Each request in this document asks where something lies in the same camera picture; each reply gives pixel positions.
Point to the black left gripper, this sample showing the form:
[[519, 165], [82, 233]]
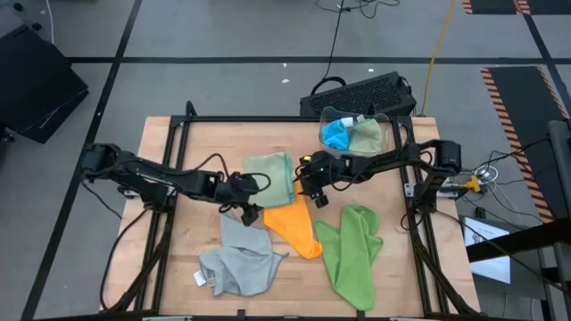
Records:
[[238, 189]]

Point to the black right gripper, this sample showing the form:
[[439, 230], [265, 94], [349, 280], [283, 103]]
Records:
[[321, 171]]

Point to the sage green microfiber towel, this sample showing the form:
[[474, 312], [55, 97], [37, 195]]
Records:
[[274, 178]]

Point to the blue microfiber towel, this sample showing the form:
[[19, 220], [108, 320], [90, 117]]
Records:
[[335, 136]]

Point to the pale green teal-edged towel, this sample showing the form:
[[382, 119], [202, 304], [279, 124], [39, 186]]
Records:
[[366, 137]]

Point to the orange microfiber towel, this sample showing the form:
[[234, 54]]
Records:
[[294, 227]]

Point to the grey microfiber towel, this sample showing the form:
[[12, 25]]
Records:
[[243, 263]]

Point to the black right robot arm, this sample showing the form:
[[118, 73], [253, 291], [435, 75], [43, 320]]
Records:
[[392, 160]]

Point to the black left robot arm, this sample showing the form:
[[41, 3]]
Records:
[[143, 175]]

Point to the bright green microfiber towel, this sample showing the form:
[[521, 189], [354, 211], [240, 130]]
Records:
[[352, 263]]

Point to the clear plastic bin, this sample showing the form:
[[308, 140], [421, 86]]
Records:
[[357, 113]]

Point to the black perforated box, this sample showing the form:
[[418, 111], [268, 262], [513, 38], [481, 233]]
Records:
[[357, 93]]

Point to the small white tag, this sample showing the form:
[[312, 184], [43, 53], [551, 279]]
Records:
[[199, 278]]

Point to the yellow connector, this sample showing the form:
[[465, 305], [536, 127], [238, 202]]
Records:
[[473, 183]]

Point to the black bar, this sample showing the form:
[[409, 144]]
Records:
[[513, 243]]

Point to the black hazard-striped floor mat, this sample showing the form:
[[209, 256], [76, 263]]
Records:
[[526, 125], [490, 5]]

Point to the black case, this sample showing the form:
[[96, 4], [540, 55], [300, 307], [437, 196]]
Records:
[[35, 89]]

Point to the black metal table frame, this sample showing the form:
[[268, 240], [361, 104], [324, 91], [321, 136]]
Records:
[[267, 119]]

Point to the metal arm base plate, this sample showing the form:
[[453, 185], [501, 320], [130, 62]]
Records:
[[409, 189], [130, 193]]

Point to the black post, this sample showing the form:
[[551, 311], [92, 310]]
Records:
[[561, 178]]

